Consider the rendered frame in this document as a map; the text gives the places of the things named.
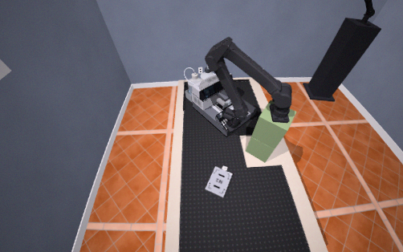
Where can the white plastic bottle with cap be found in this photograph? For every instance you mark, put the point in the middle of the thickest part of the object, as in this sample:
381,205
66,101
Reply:
194,79

